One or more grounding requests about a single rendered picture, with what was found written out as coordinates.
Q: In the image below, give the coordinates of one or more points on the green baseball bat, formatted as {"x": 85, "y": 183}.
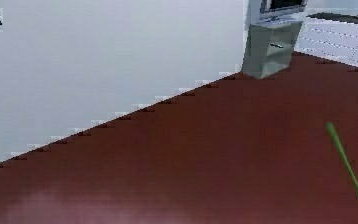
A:
{"x": 341, "y": 152}

